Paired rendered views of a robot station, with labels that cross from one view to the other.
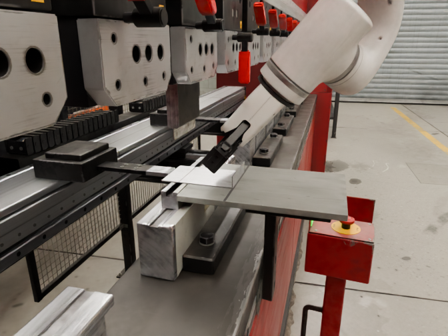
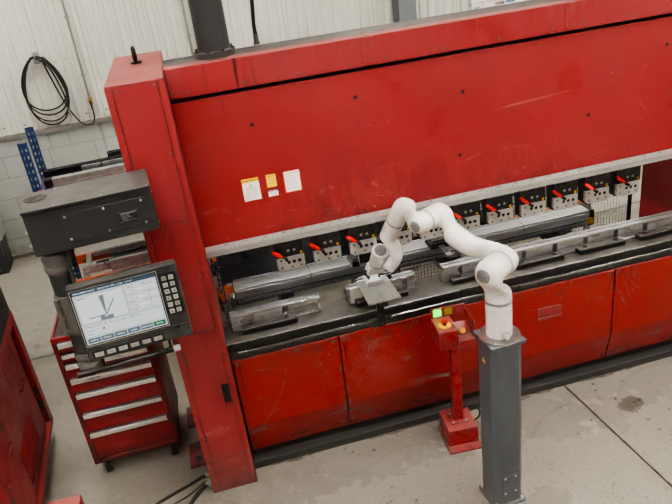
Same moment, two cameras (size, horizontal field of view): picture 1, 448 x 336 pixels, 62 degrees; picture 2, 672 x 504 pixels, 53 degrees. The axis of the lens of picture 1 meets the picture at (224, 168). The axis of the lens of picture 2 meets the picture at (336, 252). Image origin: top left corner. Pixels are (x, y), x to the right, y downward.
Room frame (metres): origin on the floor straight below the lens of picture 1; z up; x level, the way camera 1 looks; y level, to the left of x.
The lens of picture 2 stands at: (-0.99, -2.83, 2.79)
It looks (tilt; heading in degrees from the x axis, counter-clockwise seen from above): 26 degrees down; 64
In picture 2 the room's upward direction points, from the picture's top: 8 degrees counter-clockwise
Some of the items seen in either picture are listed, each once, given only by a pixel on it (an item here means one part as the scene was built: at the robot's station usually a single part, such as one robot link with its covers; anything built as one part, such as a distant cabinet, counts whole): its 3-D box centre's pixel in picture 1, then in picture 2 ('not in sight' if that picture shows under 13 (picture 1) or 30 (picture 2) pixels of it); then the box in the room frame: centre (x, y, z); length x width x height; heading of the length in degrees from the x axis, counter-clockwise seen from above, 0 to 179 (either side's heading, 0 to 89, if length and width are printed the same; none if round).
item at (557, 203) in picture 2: not in sight; (561, 193); (1.77, -0.25, 1.26); 0.15 x 0.09 x 0.17; 164
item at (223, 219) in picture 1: (223, 224); (381, 297); (0.66, 0.00, 0.89); 0.30 x 0.05 x 0.03; 164
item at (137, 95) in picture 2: not in sight; (188, 278); (-0.25, 0.50, 1.15); 0.85 x 0.25 x 2.30; 74
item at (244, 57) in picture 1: (241, 58); not in sight; (0.77, -0.04, 1.20); 0.04 x 0.02 x 0.10; 74
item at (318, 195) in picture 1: (267, 187); (377, 289); (0.60, -0.07, 1.00); 0.26 x 0.18 x 0.01; 74
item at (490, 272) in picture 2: not in sight; (494, 280); (0.76, -0.83, 1.30); 0.19 x 0.12 x 0.24; 16
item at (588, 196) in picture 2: not in sight; (593, 186); (1.96, -0.31, 1.26); 0.15 x 0.09 x 0.17; 164
